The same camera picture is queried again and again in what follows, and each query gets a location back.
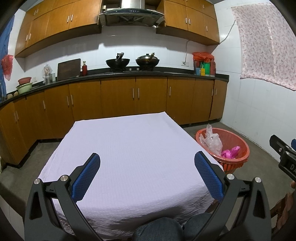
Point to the green basin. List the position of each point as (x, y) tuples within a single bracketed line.
[(24, 89)]

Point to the clear plastic bag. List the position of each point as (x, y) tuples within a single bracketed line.
[(211, 141)]

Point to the black countertop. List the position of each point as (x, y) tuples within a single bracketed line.
[(175, 73)]

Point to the person's right leg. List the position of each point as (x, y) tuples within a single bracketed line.
[(198, 227)]

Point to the pink basin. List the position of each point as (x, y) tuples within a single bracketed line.
[(25, 81)]

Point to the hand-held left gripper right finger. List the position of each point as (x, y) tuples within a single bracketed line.
[(208, 177)]

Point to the green box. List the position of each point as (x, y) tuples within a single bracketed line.
[(206, 68)]

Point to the person's leg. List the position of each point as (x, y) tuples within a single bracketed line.
[(157, 231), (198, 227)]

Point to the black open wok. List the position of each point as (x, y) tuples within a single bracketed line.
[(118, 63)]

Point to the wooden lower cabinets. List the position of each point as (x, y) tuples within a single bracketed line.
[(150, 99)]

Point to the red lined plastic wastebasket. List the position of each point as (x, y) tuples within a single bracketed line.
[(237, 139)]

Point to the wooden upper cabinets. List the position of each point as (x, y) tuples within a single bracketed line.
[(187, 18), (57, 23)]

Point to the blue and yellow box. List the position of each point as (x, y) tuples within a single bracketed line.
[(199, 71)]

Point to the wooden cabinets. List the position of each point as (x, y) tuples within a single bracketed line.
[(150, 99), (57, 23), (187, 18)]

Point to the red canister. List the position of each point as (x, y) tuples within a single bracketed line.
[(212, 68)]

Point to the glass jar with plastic bag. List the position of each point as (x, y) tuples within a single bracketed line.
[(48, 78)]

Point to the red hanging plastic bag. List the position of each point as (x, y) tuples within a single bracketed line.
[(7, 66)]

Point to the orange plastic cover bag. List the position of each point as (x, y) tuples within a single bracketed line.
[(202, 56)]

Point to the black gas stove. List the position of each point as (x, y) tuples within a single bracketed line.
[(131, 69)]

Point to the pink floral cloth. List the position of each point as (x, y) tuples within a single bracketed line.
[(266, 46)]

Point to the white wall outlet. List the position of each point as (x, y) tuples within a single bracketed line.
[(185, 63)]

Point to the steel range hood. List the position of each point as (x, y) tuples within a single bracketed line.
[(131, 14)]

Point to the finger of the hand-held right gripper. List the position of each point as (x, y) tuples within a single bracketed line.
[(294, 144), (281, 146)]

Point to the person's right hand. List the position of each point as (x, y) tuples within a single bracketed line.
[(283, 208)]

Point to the dark wooden cutting board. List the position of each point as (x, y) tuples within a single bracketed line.
[(69, 69)]

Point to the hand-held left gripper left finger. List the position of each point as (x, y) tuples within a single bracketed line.
[(85, 177)]

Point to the person's left leg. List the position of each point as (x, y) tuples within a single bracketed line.
[(157, 231)]

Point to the white cloth covered table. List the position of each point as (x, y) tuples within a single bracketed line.
[(138, 150)]

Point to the blue hanging cloth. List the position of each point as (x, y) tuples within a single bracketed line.
[(4, 41)]

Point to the red bottle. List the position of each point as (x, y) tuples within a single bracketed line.
[(84, 69)]

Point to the pink plastic bag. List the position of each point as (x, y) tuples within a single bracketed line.
[(227, 153)]

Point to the black wok with lid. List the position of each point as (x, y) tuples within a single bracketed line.
[(147, 62)]

